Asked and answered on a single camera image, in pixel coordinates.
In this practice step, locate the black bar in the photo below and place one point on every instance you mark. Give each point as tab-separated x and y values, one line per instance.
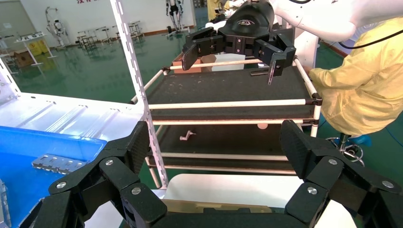
259	73

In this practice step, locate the slotted metal bracket part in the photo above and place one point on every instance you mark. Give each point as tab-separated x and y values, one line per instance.
58	163

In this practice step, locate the white metal shelf rack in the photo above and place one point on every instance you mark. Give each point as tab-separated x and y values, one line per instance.
63	113

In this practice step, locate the yellow floor sign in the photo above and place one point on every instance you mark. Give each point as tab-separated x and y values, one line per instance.
37	47

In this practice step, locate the pipe frame cart black mats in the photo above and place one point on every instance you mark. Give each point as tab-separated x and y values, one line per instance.
220	104

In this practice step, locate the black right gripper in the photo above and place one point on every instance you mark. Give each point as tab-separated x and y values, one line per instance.
248	22

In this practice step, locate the blue plastic bin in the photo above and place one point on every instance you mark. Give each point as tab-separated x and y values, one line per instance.
19	182

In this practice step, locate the long dark metal channel part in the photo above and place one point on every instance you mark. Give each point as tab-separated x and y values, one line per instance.
3	204

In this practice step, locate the person in yellow coat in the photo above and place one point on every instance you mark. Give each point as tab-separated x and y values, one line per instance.
362	88
212	8

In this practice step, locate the dark humanoid robot on stand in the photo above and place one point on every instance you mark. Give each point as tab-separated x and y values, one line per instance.
173	12

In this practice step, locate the chrome stool base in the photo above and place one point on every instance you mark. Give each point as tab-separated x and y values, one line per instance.
343	138

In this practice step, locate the brown cardboard box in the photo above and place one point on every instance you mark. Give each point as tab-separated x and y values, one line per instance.
23	59
208	59

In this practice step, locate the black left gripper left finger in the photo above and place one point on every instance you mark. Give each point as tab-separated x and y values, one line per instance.
94	188

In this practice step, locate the white work table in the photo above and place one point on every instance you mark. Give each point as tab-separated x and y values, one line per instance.
226	188

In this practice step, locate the white workbench with tools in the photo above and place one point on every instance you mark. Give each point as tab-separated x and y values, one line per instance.
30	39

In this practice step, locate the white box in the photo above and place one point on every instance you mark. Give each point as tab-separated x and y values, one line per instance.
230	56

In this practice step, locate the white humanoid robot on stand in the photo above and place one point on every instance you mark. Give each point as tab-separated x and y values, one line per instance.
58	28

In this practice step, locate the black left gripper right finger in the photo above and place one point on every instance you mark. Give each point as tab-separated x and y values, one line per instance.
340	188

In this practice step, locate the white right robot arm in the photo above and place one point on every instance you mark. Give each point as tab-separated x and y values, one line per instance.
327	19

